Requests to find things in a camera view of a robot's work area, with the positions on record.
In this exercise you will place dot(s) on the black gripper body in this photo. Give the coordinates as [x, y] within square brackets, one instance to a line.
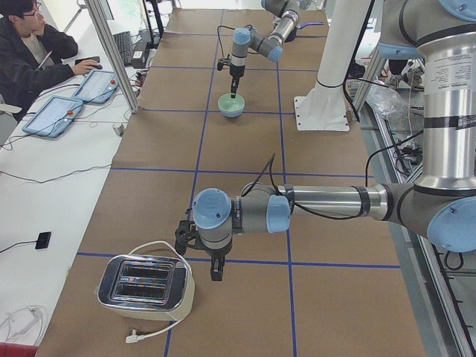
[235, 70]
[216, 254]

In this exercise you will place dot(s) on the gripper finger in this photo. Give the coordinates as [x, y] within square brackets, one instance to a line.
[216, 268]
[234, 87]

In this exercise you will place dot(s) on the green bowl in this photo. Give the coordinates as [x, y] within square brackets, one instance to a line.
[225, 103]

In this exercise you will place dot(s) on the blue bowl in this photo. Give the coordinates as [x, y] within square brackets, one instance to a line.
[228, 114]

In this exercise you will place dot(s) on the white chrome toaster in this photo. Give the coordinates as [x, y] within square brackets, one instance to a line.
[147, 287]

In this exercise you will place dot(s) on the dark blue saucepan with lid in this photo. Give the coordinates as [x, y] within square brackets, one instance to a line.
[294, 32]

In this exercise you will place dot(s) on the black keyboard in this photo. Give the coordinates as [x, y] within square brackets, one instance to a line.
[123, 43]

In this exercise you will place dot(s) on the far blue teach pendant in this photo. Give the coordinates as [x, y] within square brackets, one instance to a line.
[97, 87]

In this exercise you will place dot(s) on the blue teach pendant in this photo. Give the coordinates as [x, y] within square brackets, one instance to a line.
[54, 117]
[97, 87]

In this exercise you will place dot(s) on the crumpled clear plastic bag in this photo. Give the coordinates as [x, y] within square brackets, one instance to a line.
[389, 106]

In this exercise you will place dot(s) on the small black box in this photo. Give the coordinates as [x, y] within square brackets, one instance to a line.
[43, 240]

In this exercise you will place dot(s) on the near blue teach pendant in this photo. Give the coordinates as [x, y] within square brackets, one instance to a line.
[54, 117]

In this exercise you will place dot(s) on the seated person in black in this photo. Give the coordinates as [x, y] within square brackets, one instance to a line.
[32, 52]

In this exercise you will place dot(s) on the white pedestal column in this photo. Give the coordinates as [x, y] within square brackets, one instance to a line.
[324, 107]

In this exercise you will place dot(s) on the aluminium frame post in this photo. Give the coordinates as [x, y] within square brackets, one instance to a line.
[101, 26]

